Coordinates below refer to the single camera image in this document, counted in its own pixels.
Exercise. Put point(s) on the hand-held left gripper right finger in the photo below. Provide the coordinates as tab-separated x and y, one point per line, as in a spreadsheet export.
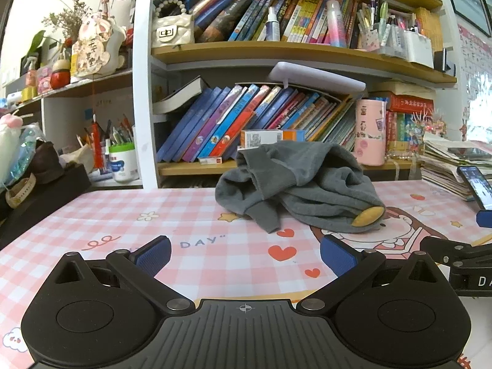
338	256

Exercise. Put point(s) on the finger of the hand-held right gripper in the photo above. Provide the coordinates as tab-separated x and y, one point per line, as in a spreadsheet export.
485	221
453	251

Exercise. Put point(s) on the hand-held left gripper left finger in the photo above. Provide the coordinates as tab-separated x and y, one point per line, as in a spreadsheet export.
153	256

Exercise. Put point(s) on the grey sweater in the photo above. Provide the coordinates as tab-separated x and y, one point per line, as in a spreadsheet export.
307	184

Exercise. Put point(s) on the black smartphone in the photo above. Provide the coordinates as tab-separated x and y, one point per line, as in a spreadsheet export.
478	188

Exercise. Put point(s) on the stack of papers and magazines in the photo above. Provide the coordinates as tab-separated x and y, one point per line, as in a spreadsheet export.
438	176

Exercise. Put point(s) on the white can pen holder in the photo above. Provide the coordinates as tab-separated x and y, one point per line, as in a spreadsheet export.
123	165

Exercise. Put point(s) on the colourful bead ornament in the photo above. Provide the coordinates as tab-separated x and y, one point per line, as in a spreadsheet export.
426	125

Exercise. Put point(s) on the pink printed tumbler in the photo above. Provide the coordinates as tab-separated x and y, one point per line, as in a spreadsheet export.
369	138

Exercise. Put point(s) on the row of red books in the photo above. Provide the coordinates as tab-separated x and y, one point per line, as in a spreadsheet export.
407	123

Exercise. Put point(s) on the crumpled beige tissue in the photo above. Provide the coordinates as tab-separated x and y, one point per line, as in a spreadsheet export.
77	157

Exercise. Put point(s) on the red bottle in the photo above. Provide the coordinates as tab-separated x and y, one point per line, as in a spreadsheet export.
98	142

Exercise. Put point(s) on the bunch of pens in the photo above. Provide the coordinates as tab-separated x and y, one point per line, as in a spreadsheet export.
119	130

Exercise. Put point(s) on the orange and white box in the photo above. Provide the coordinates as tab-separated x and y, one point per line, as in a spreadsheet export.
261	138

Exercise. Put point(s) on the dark brown cloth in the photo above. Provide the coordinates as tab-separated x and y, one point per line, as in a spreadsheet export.
46	161

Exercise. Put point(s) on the row of blue purple books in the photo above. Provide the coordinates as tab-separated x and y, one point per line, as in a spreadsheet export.
215	123

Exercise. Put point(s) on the thick black-covered book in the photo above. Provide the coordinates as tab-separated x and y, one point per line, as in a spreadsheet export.
180	96

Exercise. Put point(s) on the white and wooden bookshelf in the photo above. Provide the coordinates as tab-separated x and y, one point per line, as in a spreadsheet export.
144	84

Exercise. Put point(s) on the white side shelf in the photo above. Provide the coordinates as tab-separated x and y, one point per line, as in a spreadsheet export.
65	100

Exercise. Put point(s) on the lavender flat case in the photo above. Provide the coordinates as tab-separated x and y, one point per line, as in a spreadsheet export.
319	77

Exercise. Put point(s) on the plush toy in plastic bag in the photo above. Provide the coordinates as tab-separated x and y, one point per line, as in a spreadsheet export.
11	142

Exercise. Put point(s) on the white pen organiser with pens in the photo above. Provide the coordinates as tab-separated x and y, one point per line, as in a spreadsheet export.
417	48

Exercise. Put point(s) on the red round doll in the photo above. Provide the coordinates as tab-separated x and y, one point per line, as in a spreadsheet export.
60	78

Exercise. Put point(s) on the woven yellow box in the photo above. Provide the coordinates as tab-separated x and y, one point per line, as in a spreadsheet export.
428	27

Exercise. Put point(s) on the rabbit plush ornament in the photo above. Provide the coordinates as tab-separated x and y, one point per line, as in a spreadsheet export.
96	46

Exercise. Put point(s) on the white quilted handbag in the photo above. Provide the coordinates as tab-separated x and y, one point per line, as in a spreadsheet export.
173	32

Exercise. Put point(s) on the pink gradient bottle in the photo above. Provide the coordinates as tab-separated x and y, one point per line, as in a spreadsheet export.
336	27

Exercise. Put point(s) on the white spray bottle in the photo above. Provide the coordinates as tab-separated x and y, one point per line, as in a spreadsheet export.
273	27

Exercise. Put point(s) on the green leaf plant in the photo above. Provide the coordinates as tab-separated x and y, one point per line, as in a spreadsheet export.
32	44

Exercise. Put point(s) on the dried flower bunch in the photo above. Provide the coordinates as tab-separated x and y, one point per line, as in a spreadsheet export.
65	19

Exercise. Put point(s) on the row of mixed colourful books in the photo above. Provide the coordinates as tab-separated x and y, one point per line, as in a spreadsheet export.
250	11

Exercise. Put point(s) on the pink wall chart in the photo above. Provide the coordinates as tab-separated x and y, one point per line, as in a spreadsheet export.
474	84

